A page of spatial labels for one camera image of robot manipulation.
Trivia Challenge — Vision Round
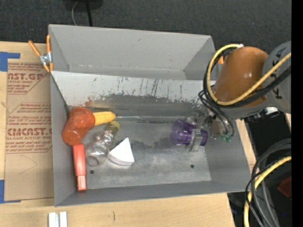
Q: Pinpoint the orange plastic cup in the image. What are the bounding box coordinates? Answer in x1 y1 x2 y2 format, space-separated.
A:
61 107 96 146

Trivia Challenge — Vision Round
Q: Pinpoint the grey metal bin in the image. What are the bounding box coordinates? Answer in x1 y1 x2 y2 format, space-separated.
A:
48 24 252 207

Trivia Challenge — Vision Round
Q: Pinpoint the white wedge-shaped piece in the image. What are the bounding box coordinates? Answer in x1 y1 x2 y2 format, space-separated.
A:
108 137 135 166

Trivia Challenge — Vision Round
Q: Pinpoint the purple plastic cup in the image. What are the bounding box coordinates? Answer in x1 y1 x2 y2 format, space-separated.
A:
170 119 209 147

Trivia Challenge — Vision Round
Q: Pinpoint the red flat block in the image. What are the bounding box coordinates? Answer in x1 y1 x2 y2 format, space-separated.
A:
72 143 88 192

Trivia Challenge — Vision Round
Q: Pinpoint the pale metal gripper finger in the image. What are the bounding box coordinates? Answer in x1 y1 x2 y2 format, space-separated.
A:
186 116 205 129
185 127 202 152

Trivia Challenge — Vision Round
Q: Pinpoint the brown cardboard board red print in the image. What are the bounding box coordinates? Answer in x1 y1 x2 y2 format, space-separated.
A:
0 41 55 204

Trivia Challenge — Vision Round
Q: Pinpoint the clear plastic bottle yellow cap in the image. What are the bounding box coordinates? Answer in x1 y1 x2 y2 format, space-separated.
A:
84 120 121 167

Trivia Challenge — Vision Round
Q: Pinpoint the yellow toy corn cob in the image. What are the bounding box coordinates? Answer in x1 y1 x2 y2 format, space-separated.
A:
93 111 116 127

